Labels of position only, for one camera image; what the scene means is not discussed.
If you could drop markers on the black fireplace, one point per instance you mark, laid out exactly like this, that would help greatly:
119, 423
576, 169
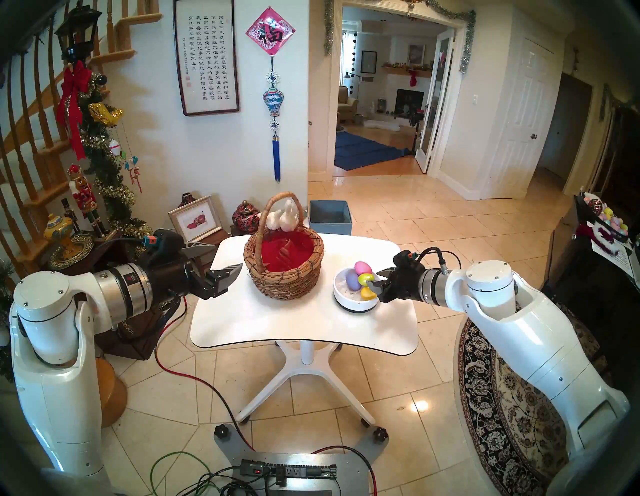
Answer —
409, 102

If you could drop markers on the black lantern lamp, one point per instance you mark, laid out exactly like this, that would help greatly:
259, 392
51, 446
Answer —
77, 30

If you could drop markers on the white glass french door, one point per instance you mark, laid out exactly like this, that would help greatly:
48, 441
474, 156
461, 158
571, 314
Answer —
435, 100

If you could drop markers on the red shredded basket filling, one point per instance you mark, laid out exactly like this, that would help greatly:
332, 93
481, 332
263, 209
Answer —
285, 250

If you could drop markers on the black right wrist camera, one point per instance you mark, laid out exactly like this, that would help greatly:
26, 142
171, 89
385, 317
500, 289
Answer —
406, 260

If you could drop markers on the yellow cloisonne urn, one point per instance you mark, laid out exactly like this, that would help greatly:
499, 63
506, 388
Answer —
59, 230

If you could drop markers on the framed Chinese calligraphy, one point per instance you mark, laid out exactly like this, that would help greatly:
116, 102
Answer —
205, 55

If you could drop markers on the white egg tree ornament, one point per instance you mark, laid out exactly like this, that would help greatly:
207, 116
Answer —
115, 147

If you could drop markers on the white plush bunny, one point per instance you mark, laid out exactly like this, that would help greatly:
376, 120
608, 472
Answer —
287, 220

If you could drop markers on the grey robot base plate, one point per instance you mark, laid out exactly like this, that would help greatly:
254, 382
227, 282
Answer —
350, 475

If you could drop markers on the red diamond fu decoration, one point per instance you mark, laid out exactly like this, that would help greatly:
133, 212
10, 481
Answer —
270, 31

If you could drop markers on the framed red shoe picture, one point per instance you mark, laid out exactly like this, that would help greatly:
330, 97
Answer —
195, 220

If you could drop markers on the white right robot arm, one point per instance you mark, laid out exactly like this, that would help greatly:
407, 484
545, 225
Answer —
540, 340

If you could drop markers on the black tray of eggs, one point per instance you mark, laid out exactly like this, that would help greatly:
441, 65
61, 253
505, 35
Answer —
605, 217

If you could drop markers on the blue area rug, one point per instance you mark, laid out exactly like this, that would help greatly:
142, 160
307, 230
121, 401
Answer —
360, 152

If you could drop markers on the purple easter egg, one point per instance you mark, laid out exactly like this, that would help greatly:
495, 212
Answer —
352, 281

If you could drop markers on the large oriental floral rug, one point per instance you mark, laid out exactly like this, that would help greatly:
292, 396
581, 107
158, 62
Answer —
500, 430

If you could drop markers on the red ribbon bow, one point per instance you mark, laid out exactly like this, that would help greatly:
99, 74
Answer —
75, 85

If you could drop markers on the white table pedestal base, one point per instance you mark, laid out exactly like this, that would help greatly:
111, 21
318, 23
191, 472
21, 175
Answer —
305, 365

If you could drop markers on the small black nutcracker figure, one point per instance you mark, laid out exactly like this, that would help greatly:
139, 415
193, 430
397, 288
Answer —
70, 215

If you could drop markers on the green tinsel stair garland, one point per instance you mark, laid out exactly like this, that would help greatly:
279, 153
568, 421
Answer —
107, 170

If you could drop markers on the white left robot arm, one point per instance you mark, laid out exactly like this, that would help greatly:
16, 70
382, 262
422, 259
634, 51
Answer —
50, 310

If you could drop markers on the wooden staircase railing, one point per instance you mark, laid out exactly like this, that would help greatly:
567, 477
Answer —
45, 197

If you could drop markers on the black power strip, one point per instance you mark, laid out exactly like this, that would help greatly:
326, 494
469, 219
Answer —
300, 471

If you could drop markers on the gold foil ornament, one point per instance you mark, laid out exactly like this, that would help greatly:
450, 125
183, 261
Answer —
105, 115

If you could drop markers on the green glitter easter egg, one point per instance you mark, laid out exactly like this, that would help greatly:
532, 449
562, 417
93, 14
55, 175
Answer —
365, 279

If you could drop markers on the small dark vase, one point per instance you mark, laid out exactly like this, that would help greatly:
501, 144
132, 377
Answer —
187, 199

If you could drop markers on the red nutcracker figure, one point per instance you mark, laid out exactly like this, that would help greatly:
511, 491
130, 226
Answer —
84, 195

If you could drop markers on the white panel door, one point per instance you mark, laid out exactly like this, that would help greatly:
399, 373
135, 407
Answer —
520, 125

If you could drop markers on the colourful hanging bird ornaments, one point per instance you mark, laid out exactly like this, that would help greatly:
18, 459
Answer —
132, 167

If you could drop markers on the red cloisonne lidded jar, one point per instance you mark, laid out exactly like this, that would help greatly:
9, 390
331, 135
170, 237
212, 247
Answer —
246, 220

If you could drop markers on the ornate decorative plate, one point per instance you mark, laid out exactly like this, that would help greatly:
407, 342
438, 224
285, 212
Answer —
80, 250

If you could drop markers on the round orange wooden stand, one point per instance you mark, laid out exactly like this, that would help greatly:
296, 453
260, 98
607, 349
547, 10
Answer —
112, 395

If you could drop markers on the decorated christmas tree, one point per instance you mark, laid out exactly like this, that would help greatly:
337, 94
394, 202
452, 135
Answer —
6, 362

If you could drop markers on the small black framed picture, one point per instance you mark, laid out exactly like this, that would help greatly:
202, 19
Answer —
369, 62

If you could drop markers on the white round bowl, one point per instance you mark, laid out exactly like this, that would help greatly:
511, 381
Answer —
347, 300

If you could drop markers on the tan armchair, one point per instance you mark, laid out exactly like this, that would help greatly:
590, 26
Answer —
347, 105

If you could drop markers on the black base knob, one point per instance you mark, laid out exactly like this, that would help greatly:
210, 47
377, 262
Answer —
222, 433
381, 434

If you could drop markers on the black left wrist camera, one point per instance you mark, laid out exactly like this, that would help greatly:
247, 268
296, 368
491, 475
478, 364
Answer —
165, 242

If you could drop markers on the blue vase tassel hanging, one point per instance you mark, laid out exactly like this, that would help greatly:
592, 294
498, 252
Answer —
273, 102

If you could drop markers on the dark wood side table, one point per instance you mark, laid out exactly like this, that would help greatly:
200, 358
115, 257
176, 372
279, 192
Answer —
135, 347

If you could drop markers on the pink easter egg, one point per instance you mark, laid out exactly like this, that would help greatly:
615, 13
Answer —
363, 268

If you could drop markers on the blue open box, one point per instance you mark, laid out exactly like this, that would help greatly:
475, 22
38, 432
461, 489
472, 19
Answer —
330, 225

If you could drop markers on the red christmas stocking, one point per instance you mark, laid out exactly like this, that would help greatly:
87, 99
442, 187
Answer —
413, 79

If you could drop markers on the yellow easter egg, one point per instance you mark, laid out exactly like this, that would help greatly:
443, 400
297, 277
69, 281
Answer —
367, 295

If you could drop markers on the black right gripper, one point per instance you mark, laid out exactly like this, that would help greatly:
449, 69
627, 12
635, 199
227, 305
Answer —
402, 285

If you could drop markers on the white paper sheet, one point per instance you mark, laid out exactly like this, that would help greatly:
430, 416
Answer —
615, 260

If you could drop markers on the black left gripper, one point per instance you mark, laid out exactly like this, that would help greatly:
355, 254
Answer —
175, 277

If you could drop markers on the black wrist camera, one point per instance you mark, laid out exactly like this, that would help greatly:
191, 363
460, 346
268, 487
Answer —
165, 242
406, 260

